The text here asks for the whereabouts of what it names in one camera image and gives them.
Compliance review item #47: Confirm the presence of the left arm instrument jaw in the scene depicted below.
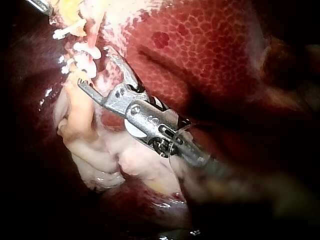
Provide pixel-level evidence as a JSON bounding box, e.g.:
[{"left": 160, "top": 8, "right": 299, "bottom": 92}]
[{"left": 24, "top": 0, "right": 55, "bottom": 16}]

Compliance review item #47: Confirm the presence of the white clip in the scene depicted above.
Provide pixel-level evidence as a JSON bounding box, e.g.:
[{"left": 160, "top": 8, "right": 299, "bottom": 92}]
[
  {"left": 52, "top": 18, "right": 87, "bottom": 40},
  {"left": 73, "top": 42, "right": 102, "bottom": 60},
  {"left": 60, "top": 57, "right": 97, "bottom": 78}
]

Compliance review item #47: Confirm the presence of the gallbladder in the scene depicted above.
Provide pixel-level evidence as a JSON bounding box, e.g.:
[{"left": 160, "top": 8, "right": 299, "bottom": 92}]
[{"left": 49, "top": 0, "right": 109, "bottom": 29}]

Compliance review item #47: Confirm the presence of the thin tube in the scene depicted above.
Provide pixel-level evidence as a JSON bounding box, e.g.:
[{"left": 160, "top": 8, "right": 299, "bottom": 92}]
[{"left": 65, "top": 21, "right": 102, "bottom": 136}]

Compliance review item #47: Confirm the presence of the dark red liver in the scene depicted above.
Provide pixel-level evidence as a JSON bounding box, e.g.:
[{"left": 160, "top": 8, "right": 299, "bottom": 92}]
[{"left": 0, "top": 0, "right": 320, "bottom": 240}]

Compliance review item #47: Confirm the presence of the right arm instrument jaw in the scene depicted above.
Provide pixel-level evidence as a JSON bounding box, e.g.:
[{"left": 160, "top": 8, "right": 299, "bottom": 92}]
[
  {"left": 103, "top": 45, "right": 144, "bottom": 91},
  {"left": 77, "top": 78, "right": 110, "bottom": 106}
]

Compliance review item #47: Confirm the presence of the right arm instrument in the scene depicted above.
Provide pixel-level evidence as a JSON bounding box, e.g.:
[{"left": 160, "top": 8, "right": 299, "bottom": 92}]
[{"left": 103, "top": 83, "right": 213, "bottom": 168}]

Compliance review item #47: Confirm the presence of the pale fatty tissue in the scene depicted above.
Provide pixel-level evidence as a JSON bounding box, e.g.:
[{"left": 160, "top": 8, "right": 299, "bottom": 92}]
[{"left": 53, "top": 82, "right": 187, "bottom": 199}]

